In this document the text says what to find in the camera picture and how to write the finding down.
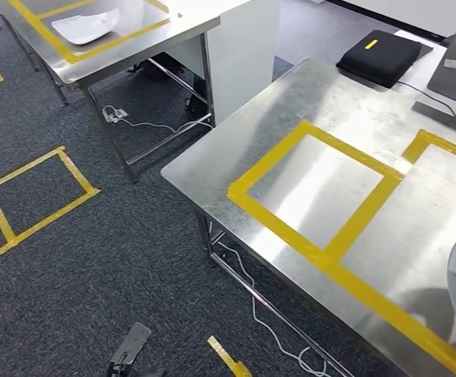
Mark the yellow tape frame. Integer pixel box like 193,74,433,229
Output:
7,0,170,65

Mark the steel workbench table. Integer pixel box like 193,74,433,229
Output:
160,56,456,377
0,0,222,184

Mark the yellow tape grid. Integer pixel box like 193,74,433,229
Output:
226,119,456,377

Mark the white cable with adapter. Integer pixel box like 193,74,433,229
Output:
101,104,214,135

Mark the white cabinet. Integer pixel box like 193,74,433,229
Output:
164,0,281,127

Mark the black case with yellow label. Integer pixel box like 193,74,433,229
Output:
336,28,434,90

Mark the white plastic part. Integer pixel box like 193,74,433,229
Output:
51,7,121,47

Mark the black cable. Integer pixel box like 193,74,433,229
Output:
396,79,456,119

